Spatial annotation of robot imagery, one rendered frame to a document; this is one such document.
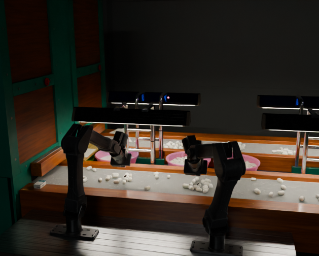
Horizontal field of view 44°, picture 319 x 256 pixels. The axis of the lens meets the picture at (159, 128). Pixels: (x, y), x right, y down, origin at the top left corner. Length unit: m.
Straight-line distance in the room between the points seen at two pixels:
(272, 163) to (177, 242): 1.02
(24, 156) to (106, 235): 0.62
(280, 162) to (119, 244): 1.21
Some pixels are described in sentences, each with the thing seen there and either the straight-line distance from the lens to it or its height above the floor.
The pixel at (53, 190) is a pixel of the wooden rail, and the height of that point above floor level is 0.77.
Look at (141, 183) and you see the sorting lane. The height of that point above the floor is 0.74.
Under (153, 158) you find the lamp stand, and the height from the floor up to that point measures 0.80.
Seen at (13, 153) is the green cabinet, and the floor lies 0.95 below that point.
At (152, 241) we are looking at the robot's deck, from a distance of 1.66.
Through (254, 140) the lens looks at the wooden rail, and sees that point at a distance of 2.78.
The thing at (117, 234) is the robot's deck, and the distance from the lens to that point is 1.71.
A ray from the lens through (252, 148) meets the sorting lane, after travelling 2.67.
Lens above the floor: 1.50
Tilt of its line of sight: 14 degrees down
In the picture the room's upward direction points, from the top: straight up
